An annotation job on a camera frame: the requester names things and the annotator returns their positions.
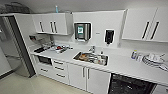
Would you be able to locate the stainless steel dishwasher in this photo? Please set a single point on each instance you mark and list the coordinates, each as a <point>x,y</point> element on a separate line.
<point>131,86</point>

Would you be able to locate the chrome faucet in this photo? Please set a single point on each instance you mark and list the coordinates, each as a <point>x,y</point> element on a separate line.
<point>92,49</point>

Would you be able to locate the orange bowl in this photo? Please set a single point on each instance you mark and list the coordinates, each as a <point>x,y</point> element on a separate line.
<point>83,57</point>

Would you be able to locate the steel kitchen sink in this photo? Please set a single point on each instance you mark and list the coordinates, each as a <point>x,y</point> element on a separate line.
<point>78,59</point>

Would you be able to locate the steel paper towel dispenser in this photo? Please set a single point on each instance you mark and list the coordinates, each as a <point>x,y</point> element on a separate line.
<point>82,31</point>

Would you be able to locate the white cup on plate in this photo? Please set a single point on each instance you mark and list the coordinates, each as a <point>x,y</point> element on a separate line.
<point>100,60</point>

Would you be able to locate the white sink base cabinet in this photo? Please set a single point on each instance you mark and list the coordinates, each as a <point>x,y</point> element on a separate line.
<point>88,80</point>

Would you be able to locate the white drawer unit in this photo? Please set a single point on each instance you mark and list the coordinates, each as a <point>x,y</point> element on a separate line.
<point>59,70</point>

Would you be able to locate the white upper cabinet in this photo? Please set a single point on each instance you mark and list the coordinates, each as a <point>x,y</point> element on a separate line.
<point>51,24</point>
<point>146,25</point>

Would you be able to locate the black built-in microwave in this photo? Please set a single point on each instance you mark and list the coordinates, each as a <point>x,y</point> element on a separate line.
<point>44,60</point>

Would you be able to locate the black coffee machine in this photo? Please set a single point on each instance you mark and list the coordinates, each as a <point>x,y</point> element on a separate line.
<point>38,42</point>

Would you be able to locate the blue bottle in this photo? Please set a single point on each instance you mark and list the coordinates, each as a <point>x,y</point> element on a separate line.
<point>56,9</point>

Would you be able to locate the dish soap bottle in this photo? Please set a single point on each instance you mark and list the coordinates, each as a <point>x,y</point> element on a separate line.
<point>134,55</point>

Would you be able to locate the stainless steel refrigerator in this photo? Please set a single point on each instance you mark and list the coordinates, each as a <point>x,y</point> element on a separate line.
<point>18,46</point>

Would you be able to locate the stack of white dishes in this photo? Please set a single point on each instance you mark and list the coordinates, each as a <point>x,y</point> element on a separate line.
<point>153,59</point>

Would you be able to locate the white folded towel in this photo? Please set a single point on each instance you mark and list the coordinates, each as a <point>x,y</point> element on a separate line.
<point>164,67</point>

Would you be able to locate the black wall soap dispenser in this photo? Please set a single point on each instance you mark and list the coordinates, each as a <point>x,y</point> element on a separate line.
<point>109,36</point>

